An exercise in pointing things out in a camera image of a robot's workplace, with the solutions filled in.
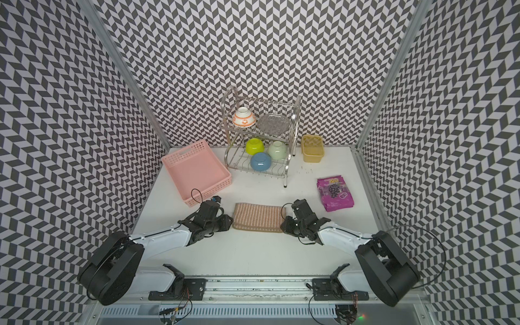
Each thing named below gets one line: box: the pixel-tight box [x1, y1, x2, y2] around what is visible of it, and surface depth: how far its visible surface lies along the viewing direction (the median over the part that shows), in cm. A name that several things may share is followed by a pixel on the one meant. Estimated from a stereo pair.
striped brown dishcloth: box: [232, 203, 287, 233], surface depth 93 cm
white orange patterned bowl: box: [232, 106, 256, 127], surface depth 91 cm
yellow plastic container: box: [300, 134, 325, 164], surface depth 114 cm
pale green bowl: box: [267, 140, 288, 161], surface depth 108 cm
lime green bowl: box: [245, 137, 265, 156], surface depth 111 cm
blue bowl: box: [249, 152, 272, 172], surface depth 104 cm
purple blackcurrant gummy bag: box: [316, 174, 355, 212], surface depth 96 cm
